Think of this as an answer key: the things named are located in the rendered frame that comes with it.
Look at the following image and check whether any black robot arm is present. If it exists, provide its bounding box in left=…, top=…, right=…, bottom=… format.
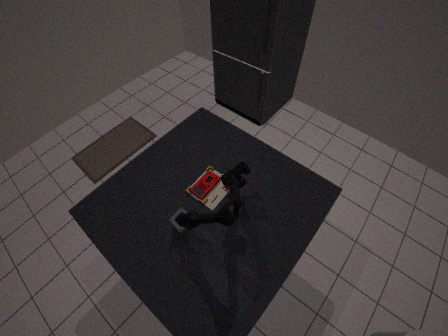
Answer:
left=175, top=161, right=249, bottom=230

